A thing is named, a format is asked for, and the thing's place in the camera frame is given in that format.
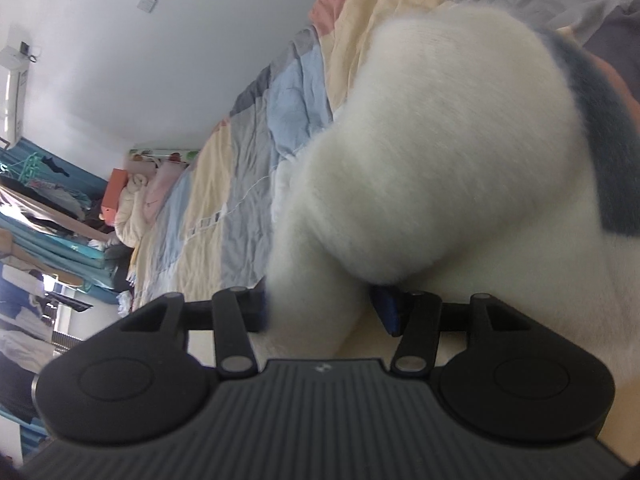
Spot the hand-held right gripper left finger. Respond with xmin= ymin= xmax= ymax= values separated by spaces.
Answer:
xmin=117 ymin=286 xmax=269 ymax=379

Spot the orange box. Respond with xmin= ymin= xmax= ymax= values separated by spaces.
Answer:
xmin=101 ymin=167 xmax=130 ymax=226

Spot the pink pillow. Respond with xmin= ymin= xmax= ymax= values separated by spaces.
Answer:
xmin=144 ymin=162 xmax=188 ymax=223

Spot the white fluffy garment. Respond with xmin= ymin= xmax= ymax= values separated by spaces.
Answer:
xmin=264 ymin=2 xmax=640 ymax=411

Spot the pastel patchwork quilt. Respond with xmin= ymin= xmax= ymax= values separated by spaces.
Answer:
xmin=127 ymin=0 xmax=468 ymax=361

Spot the colourful printed board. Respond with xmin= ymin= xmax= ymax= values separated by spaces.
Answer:
xmin=127 ymin=147 xmax=202 ymax=167

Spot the row of hanging clothes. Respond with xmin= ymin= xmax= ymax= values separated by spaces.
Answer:
xmin=0 ymin=157 xmax=126 ymax=411

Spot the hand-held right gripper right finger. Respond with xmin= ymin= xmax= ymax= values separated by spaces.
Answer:
xmin=369 ymin=284 xmax=537 ymax=378

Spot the white air conditioner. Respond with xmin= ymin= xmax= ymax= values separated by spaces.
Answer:
xmin=0 ymin=44 xmax=32 ymax=143

